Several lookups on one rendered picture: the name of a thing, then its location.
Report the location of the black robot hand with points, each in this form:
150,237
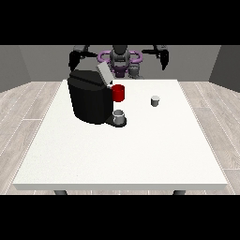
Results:
73,60
164,60

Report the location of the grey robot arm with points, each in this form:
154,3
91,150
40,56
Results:
80,48
160,48

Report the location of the pale grey machine lid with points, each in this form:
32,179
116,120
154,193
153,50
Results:
104,72

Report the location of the black coffee machine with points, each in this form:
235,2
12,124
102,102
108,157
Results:
89,98

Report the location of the red pod holder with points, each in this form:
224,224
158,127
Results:
118,92

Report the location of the grey robot trunk purple rings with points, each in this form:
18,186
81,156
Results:
120,59

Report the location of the small grey cup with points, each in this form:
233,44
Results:
118,116

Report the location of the dark table leg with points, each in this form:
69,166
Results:
179,192
60,192

